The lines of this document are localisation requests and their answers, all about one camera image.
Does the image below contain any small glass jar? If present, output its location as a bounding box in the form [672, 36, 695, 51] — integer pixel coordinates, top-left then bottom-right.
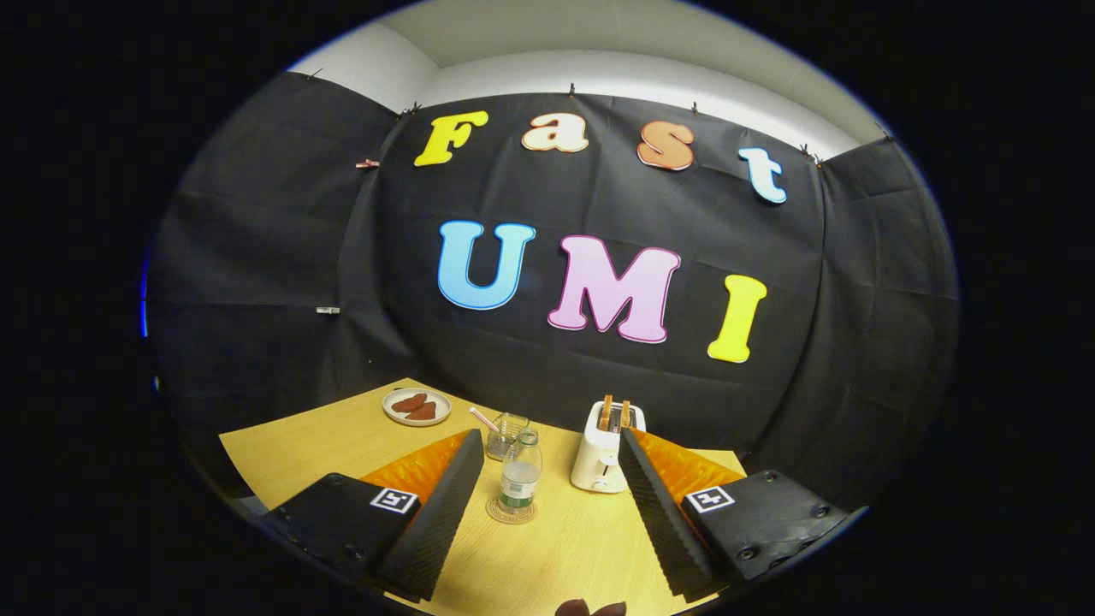
[486, 412, 530, 461]

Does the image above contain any white toaster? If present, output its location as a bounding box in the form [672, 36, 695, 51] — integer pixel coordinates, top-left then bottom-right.
[570, 400, 647, 495]

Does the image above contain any small white plate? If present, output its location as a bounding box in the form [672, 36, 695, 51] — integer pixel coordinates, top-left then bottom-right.
[382, 388, 453, 428]

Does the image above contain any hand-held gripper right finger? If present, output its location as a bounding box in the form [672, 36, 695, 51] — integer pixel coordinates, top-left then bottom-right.
[618, 427, 869, 604]

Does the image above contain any black backdrop cloth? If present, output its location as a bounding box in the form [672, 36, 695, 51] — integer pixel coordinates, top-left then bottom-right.
[147, 70, 961, 514]

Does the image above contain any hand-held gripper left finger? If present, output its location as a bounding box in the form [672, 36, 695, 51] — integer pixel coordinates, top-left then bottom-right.
[257, 428, 486, 604]

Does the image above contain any round cork coaster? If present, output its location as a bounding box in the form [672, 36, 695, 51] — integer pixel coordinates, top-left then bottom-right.
[486, 496, 537, 524]

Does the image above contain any clear plastic juice bottle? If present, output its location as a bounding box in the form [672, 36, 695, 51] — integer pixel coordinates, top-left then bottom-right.
[499, 428, 543, 516]

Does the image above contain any wooden table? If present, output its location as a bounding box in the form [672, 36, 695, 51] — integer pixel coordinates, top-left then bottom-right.
[219, 377, 745, 616]

